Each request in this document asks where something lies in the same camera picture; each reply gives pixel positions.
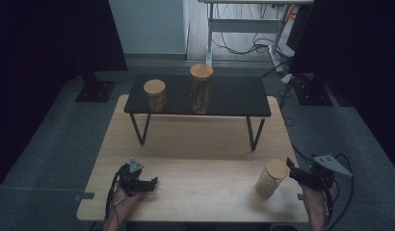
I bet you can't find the hand-held gripper cable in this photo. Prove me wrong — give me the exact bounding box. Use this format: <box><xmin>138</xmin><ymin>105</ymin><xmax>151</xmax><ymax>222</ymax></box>
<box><xmin>103</xmin><ymin>164</ymin><xmax>126</xmax><ymax>225</ymax></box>
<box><xmin>324</xmin><ymin>179</ymin><xmax>341</xmax><ymax>225</ymax></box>

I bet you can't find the grain-filled glass jar wooden lid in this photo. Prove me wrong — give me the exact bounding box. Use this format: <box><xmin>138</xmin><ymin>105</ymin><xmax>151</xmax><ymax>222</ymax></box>
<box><xmin>254</xmin><ymin>158</ymin><xmax>290</xmax><ymax>198</ymax></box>

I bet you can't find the black metal-legged shelf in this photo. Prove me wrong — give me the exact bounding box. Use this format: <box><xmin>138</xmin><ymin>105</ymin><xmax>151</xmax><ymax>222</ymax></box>
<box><xmin>123</xmin><ymin>73</ymin><xmax>273</xmax><ymax>152</ymax></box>

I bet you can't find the dark curtain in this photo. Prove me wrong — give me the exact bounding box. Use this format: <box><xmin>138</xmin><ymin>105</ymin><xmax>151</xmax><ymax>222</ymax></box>
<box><xmin>0</xmin><ymin>0</ymin><xmax>129</xmax><ymax>193</ymax></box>
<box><xmin>287</xmin><ymin>0</ymin><xmax>395</xmax><ymax>177</ymax></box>

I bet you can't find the tangle of black cables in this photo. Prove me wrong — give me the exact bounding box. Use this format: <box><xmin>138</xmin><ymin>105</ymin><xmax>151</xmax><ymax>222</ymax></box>
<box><xmin>214</xmin><ymin>3</ymin><xmax>295</xmax><ymax>56</ymax></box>

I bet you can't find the black square stand base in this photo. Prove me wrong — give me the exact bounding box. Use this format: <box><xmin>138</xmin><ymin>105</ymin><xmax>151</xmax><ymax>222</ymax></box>
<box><xmin>293</xmin><ymin>72</ymin><xmax>334</xmax><ymax>107</ymax></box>
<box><xmin>74</xmin><ymin>70</ymin><xmax>118</xmax><ymax>104</ymax></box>

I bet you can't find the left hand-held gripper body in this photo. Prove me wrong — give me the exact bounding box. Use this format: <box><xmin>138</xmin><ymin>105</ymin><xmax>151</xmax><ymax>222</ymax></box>
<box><xmin>118</xmin><ymin>157</ymin><xmax>145</xmax><ymax>195</ymax></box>

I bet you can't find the thin black floor cable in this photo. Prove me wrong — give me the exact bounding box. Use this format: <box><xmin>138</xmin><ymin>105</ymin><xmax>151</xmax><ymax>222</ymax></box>
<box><xmin>260</xmin><ymin>60</ymin><xmax>297</xmax><ymax>127</ymax></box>

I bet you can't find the short glass jar wooden lid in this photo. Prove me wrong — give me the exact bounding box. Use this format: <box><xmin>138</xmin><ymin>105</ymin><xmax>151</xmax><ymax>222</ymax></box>
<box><xmin>143</xmin><ymin>78</ymin><xmax>169</xmax><ymax>113</ymax></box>

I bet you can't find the white metal-framed desk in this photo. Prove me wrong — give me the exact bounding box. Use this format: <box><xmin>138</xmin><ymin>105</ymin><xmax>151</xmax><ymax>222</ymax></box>
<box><xmin>197</xmin><ymin>0</ymin><xmax>315</xmax><ymax>74</ymax></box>

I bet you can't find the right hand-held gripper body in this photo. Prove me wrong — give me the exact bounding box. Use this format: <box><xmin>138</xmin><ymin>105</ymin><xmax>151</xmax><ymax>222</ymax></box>
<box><xmin>308</xmin><ymin>154</ymin><xmax>354</xmax><ymax>193</ymax></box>

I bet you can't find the left hand-held gripper cable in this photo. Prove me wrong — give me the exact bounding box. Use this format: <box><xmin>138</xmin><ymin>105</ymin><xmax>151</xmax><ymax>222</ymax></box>
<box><xmin>103</xmin><ymin>164</ymin><xmax>126</xmax><ymax>225</ymax></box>

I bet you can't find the tall glass jar wooden lid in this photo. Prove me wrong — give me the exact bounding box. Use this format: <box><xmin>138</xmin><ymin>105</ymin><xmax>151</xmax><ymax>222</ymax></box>
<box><xmin>189</xmin><ymin>63</ymin><xmax>215</xmax><ymax>116</ymax></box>

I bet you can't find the person's left hand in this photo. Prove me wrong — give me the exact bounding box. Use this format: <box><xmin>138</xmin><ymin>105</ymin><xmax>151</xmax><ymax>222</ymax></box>
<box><xmin>112</xmin><ymin>187</ymin><xmax>144</xmax><ymax>218</ymax></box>

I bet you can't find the right hand-held gripper cable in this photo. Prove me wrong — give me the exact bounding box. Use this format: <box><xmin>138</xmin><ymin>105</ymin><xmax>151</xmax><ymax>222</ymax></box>
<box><xmin>324</xmin><ymin>179</ymin><xmax>341</xmax><ymax>225</ymax></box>

